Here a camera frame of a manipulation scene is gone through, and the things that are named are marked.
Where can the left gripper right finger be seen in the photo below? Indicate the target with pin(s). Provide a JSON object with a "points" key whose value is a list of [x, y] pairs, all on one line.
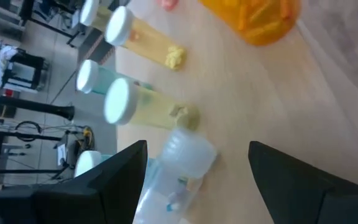
{"points": [[284, 186]]}

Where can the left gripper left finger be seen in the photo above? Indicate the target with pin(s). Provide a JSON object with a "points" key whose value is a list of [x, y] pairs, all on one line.
{"points": [[123, 186]]}

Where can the blue white-capped pill bottle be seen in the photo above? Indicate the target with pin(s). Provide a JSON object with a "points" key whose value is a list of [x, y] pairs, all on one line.
{"points": [[87, 163]]}

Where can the clear wide pill bottle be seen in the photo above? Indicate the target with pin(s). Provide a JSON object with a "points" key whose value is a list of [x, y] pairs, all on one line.
{"points": [[182, 161]]}

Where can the yellow-green white-capped pill bottle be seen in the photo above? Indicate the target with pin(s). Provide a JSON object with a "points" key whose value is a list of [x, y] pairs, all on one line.
{"points": [[148, 107]]}

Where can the green white-capped pill bottle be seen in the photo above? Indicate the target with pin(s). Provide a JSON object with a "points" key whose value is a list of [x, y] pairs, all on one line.
{"points": [[104, 82]]}

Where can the yellow white-capped pill bottle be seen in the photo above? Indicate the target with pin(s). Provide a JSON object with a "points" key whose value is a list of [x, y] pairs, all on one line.
{"points": [[151, 43], [92, 14]]}

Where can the large orange pill bottle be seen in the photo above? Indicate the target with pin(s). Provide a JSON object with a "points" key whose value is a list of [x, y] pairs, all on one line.
{"points": [[256, 18]]}

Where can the salmon white-capped pill bottle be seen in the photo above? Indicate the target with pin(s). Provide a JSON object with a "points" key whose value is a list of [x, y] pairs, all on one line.
{"points": [[168, 3]]}

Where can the black floor pole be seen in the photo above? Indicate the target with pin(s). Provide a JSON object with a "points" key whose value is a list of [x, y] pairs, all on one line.
{"points": [[36, 107]]}

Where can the black mat with striped edge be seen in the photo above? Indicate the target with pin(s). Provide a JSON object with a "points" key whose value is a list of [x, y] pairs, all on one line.
{"points": [[99, 46]]}

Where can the black framed cart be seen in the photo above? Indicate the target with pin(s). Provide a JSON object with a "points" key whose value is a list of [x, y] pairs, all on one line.
{"points": [[30, 67]]}

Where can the white cloth heap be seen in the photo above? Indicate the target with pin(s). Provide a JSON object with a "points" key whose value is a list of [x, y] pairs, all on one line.
{"points": [[8, 53]]}

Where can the wooden shelf black metal frame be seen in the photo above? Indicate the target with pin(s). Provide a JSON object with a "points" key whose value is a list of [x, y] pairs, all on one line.
{"points": [[244, 93]]}

